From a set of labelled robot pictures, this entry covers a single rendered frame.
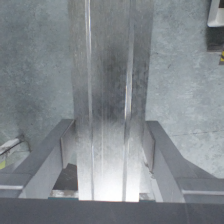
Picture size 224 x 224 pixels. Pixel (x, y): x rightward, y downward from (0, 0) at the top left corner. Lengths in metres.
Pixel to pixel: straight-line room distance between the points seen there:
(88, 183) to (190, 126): 1.09
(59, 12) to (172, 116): 0.94
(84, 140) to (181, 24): 1.02
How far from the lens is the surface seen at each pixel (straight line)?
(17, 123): 1.30
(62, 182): 1.10
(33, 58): 1.15
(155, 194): 0.74
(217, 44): 1.03
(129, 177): 0.18
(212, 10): 1.10
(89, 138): 0.15
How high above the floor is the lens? 1.03
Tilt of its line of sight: 72 degrees down
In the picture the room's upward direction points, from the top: 176 degrees counter-clockwise
